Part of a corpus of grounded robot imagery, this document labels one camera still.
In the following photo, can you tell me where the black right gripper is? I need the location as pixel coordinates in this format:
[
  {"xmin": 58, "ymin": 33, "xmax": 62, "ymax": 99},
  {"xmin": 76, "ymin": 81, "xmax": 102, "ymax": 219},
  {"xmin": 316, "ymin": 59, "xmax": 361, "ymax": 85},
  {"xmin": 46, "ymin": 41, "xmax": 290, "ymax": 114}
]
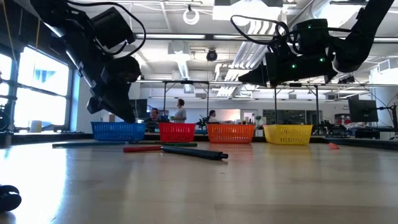
[{"xmin": 238, "ymin": 49, "xmax": 338, "ymax": 88}]

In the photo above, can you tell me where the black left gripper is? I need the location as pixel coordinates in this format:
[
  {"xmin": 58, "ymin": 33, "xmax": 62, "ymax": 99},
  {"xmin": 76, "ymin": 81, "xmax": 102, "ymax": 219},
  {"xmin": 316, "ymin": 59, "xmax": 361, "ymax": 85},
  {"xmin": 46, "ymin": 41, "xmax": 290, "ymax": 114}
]
[{"xmin": 63, "ymin": 26, "xmax": 142, "ymax": 124}]

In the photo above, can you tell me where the long dark green marker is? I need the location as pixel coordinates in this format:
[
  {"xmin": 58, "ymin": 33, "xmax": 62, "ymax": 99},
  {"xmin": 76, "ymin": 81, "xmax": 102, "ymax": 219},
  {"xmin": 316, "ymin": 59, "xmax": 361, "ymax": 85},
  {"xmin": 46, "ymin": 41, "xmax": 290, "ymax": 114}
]
[{"xmin": 52, "ymin": 141, "xmax": 127, "ymax": 149}]

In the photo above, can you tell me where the red crayon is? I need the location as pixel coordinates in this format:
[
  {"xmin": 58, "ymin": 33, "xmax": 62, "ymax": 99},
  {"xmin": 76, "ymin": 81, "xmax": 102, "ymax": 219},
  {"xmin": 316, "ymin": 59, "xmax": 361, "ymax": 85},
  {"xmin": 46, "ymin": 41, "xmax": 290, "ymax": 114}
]
[{"xmin": 123, "ymin": 146, "xmax": 163, "ymax": 154}]

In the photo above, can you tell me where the green crayon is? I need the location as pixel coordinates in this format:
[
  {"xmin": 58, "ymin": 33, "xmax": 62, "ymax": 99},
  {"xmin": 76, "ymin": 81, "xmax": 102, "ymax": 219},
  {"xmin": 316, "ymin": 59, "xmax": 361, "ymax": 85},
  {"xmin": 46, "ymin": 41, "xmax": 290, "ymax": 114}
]
[{"xmin": 161, "ymin": 142, "xmax": 198, "ymax": 147}]

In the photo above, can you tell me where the black pen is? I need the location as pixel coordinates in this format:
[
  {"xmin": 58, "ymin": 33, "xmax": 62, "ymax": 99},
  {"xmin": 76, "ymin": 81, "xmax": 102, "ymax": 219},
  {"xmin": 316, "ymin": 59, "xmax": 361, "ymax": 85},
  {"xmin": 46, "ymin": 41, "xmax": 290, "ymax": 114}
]
[
  {"xmin": 160, "ymin": 146, "xmax": 229, "ymax": 161},
  {"xmin": 0, "ymin": 185, "xmax": 22, "ymax": 213}
]

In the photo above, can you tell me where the blue plastic bin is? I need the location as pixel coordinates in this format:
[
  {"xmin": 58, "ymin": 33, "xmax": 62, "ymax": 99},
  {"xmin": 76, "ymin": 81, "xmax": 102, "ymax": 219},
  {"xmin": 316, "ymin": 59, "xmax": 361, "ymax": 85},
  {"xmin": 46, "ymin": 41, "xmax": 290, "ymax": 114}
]
[{"xmin": 90, "ymin": 121, "xmax": 147, "ymax": 142}]

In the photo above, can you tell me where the black computer monitor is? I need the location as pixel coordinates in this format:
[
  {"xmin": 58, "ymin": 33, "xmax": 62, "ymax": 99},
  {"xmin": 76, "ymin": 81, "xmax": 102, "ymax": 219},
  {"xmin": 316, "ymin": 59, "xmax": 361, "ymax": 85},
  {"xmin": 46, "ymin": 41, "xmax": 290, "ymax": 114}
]
[
  {"xmin": 130, "ymin": 98, "xmax": 149, "ymax": 119},
  {"xmin": 348, "ymin": 98, "xmax": 379, "ymax": 123}
]

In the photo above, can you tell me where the person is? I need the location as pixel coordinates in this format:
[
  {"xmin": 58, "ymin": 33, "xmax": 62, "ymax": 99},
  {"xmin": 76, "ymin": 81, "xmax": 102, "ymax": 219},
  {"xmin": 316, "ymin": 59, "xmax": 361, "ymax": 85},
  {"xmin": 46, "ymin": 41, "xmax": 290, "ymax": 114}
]
[
  {"xmin": 206, "ymin": 109, "xmax": 219, "ymax": 123},
  {"xmin": 172, "ymin": 98, "xmax": 188, "ymax": 124},
  {"xmin": 145, "ymin": 107, "xmax": 161, "ymax": 124}
]

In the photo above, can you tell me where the orange plastic bin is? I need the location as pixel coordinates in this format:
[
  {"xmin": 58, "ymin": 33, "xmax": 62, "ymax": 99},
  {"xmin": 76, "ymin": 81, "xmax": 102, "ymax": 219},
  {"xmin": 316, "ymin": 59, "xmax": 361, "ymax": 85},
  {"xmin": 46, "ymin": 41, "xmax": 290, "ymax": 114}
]
[{"xmin": 206, "ymin": 124, "xmax": 255, "ymax": 144}]

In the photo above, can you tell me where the yellow plastic bin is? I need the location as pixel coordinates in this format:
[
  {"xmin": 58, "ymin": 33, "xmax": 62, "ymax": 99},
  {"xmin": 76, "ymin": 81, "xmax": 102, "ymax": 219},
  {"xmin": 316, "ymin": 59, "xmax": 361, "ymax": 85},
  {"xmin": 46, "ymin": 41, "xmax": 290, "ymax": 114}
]
[{"xmin": 263, "ymin": 124, "xmax": 314, "ymax": 146}]

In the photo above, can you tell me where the bright ceiling light panel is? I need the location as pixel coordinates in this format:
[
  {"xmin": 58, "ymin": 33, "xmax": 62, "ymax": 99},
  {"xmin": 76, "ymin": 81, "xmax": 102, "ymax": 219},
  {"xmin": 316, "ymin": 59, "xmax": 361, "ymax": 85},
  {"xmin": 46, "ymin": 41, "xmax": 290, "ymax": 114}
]
[{"xmin": 213, "ymin": 0, "xmax": 299, "ymax": 22}]

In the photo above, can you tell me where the large bright window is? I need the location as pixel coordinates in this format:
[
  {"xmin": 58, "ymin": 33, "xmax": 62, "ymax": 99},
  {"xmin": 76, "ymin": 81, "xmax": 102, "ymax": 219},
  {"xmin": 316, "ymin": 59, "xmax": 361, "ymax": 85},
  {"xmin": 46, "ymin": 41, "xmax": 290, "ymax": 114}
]
[{"xmin": 0, "ymin": 46, "xmax": 76, "ymax": 134}]

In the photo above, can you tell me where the red plastic bin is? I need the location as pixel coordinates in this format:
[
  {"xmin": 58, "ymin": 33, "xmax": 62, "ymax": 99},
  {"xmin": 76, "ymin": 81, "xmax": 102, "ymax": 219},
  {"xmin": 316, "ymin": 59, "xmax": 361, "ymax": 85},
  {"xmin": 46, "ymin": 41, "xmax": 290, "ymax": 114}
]
[{"xmin": 158, "ymin": 123, "xmax": 196, "ymax": 143}]

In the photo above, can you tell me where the pale yellow container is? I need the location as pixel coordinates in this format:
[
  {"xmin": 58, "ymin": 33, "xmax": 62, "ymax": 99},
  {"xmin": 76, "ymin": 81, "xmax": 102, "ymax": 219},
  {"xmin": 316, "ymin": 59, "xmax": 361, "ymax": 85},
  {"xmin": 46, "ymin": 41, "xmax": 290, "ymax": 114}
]
[{"xmin": 29, "ymin": 119, "xmax": 43, "ymax": 134}]

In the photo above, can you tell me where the dark background desk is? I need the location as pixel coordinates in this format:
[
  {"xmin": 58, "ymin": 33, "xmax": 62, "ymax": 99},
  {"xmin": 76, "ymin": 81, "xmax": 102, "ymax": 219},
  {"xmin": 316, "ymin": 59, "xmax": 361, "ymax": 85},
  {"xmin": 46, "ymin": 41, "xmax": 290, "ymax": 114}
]
[{"xmin": 349, "ymin": 126, "xmax": 392, "ymax": 140}]

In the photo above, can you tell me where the black dome camera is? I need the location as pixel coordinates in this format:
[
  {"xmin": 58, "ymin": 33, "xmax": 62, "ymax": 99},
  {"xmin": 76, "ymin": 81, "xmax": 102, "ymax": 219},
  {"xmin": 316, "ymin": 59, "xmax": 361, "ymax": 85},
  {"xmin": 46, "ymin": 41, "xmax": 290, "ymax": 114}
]
[{"xmin": 205, "ymin": 48, "xmax": 218, "ymax": 62}]

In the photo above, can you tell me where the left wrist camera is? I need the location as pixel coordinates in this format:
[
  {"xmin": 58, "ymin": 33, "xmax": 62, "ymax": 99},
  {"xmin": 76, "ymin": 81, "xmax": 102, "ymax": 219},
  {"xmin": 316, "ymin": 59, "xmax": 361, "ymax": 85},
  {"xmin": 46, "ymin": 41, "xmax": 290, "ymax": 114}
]
[{"xmin": 90, "ymin": 6, "xmax": 137, "ymax": 50}]

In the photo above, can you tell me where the white ceiling duct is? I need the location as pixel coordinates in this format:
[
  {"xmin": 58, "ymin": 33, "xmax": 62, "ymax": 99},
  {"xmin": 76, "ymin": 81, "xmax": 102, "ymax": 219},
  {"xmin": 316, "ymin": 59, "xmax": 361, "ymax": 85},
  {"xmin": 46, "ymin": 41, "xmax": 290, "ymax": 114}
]
[{"xmin": 167, "ymin": 40, "xmax": 191, "ymax": 80}]

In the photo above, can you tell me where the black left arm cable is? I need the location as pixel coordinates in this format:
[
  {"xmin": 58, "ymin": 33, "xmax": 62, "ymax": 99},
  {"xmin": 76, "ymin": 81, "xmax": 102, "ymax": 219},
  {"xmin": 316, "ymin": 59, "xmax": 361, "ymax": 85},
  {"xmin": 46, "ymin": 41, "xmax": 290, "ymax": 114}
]
[{"xmin": 67, "ymin": 0, "xmax": 147, "ymax": 58}]

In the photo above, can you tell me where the white cable coil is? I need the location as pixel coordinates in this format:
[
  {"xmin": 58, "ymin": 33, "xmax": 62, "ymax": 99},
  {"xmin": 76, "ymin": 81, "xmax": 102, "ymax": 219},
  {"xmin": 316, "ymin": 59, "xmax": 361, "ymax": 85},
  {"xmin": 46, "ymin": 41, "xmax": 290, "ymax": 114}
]
[{"xmin": 182, "ymin": 8, "xmax": 201, "ymax": 26}]

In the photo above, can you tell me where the white wall air unit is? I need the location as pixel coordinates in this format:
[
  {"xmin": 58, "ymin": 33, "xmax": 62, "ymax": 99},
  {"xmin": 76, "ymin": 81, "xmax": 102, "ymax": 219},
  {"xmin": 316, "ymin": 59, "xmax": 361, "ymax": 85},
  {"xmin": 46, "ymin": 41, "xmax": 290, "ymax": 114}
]
[{"xmin": 377, "ymin": 57, "xmax": 398, "ymax": 75}]

